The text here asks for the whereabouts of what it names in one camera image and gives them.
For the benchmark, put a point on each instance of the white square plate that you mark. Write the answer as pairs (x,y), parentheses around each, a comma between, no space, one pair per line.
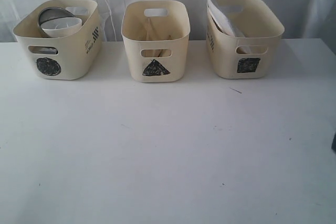
(226,26)

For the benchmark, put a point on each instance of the white plastic bowl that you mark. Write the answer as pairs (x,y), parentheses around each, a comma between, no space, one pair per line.
(61,27)

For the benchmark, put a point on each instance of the stainless steel bowl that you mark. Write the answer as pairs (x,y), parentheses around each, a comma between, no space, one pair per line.
(52,13)

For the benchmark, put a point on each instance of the steel mug with wire handle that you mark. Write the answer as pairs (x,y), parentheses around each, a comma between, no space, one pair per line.
(43,50)

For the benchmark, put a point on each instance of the cream bin with black square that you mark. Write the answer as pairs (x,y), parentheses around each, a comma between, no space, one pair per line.
(250,55)

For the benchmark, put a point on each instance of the cream bin with black triangle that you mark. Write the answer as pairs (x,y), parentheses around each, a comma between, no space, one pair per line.
(159,60)

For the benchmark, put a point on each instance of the cream bin with black circle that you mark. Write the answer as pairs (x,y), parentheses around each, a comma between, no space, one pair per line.
(76,52)

